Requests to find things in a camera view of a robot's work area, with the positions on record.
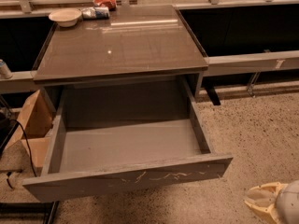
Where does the grey top drawer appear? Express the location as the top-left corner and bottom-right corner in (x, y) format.
(23, 77), (232, 203)

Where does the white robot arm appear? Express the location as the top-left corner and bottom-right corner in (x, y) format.
(244, 180), (299, 224)

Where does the grey drawer cabinet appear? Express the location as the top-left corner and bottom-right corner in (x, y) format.
(34, 6), (208, 98)

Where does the black stand base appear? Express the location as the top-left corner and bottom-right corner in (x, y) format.
(0, 202), (59, 224)

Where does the cardboard box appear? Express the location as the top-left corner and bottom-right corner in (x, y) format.
(7, 91), (53, 168)

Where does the blue white snack bag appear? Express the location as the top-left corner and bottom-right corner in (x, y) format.
(81, 7), (110, 20)

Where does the red snack bag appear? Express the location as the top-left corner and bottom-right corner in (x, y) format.
(93, 0), (117, 10)

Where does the white bowl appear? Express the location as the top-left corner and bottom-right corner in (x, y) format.
(49, 8), (81, 27)

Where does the white can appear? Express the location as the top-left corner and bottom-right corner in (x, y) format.
(0, 59), (13, 79)

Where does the grey metal railing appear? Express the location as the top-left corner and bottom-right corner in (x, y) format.
(0, 0), (299, 93)

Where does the black cable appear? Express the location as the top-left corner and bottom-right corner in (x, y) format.
(6, 119), (38, 189)

